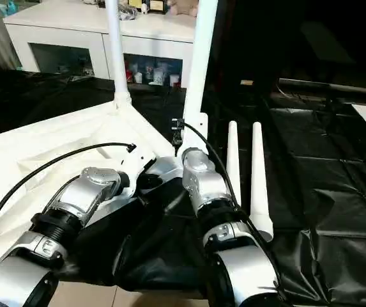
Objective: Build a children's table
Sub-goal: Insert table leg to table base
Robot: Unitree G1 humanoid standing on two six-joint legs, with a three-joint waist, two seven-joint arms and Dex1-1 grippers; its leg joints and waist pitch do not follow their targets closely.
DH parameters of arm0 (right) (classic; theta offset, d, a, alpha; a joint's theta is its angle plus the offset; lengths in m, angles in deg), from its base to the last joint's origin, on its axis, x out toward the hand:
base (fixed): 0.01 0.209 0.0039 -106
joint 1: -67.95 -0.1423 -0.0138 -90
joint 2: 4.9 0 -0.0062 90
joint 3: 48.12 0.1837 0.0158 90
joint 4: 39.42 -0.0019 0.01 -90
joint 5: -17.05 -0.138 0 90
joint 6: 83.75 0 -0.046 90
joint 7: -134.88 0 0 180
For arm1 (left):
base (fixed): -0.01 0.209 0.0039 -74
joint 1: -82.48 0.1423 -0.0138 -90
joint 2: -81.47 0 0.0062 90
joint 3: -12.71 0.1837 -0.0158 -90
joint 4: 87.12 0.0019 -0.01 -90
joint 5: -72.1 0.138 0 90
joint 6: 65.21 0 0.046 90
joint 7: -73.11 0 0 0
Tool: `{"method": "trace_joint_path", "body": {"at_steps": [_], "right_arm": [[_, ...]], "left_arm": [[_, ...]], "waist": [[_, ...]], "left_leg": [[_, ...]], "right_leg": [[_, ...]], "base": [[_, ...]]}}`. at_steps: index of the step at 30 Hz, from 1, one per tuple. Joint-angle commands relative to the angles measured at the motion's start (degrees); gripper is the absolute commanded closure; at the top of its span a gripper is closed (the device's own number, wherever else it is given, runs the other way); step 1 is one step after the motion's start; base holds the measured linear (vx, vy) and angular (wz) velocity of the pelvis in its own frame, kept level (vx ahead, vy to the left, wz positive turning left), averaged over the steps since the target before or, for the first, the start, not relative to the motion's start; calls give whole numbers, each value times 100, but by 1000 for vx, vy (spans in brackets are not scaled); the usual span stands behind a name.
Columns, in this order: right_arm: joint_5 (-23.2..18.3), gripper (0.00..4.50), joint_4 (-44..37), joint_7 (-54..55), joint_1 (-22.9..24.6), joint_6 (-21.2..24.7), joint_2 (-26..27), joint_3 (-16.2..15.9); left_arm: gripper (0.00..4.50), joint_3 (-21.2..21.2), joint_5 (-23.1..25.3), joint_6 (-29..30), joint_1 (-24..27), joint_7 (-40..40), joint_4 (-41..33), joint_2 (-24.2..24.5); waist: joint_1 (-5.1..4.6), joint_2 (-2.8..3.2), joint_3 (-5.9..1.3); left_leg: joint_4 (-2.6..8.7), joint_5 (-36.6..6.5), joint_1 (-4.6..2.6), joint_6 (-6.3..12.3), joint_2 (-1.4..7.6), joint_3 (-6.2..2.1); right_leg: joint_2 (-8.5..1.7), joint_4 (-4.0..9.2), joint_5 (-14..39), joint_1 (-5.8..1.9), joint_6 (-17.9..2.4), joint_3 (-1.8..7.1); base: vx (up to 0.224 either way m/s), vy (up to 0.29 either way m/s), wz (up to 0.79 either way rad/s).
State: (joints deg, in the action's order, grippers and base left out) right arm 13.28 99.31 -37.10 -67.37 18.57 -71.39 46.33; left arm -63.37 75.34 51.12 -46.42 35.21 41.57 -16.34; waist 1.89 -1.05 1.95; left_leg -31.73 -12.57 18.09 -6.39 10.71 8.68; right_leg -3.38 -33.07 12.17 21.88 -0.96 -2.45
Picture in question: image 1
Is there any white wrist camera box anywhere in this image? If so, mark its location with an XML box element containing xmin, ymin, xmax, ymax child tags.
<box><xmin>119</xmin><ymin>150</ymin><xmax>159</xmax><ymax>194</ymax></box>
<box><xmin>179</xmin><ymin>113</ymin><xmax>210</xmax><ymax>158</ymax></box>

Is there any white cabinet with glass doors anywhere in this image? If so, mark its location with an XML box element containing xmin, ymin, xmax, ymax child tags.
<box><xmin>3</xmin><ymin>0</ymin><xmax>200</xmax><ymax>90</ymax></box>

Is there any tall clear bottle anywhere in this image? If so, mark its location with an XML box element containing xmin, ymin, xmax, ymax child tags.
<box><xmin>154</xmin><ymin>65</ymin><xmax>165</xmax><ymax>86</ymax></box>

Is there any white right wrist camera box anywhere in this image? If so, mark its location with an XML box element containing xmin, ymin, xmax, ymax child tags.
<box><xmin>179</xmin><ymin>113</ymin><xmax>210</xmax><ymax>158</ymax></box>

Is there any white plastic table leg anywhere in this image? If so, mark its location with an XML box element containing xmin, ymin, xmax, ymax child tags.
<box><xmin>225</xmin><ymin>120</ymin><xmax>243</xmax><ymax>207</ymax></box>
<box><xmin>103</xmin><ymin>0</ymin><xmax>133</xmax><ymax>111</ymax></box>
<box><xmin>250</xmin><ymin>121</ymin><xmax>275</xmax><ymax>242</ymax></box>
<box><xmin>181</xmin><ymin>0</ymin><xmax>220</xmax><ymax>155</ymax></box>

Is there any black plastic mat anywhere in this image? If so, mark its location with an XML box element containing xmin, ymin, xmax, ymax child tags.
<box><xmin>0</xmin><ymin>67</ymin><xmax>366</xmax><ymax>307</ymax></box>

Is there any white plastic table top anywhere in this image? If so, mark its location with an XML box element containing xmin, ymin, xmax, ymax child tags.
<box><xmin>0</xmin><ymin>99</ymin><xmax>188</xmax><ymax>277</ymax></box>

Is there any small dark grey bundle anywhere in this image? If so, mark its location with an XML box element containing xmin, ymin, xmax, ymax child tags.
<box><xmin>118</xmin><ymin>5</ymin><xmax>140</xmax><ymax>20</ymax></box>

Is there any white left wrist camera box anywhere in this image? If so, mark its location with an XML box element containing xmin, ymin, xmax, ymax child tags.
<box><xmin>119</xmin><ymin>150</ymin><xmax>159</xmax><ymax>194</ymax></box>

